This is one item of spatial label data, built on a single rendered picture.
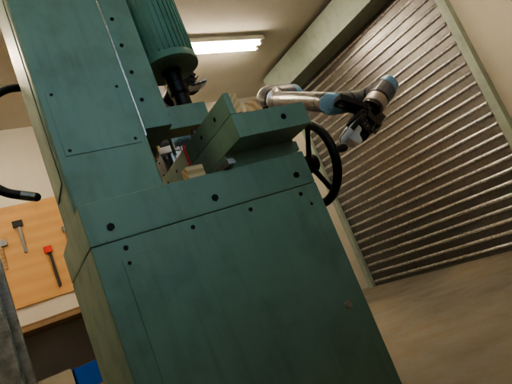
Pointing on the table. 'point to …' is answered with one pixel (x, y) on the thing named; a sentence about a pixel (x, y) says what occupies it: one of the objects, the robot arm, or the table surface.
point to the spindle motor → (163, 36)
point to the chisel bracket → (185, 119)
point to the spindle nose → (176, 86)
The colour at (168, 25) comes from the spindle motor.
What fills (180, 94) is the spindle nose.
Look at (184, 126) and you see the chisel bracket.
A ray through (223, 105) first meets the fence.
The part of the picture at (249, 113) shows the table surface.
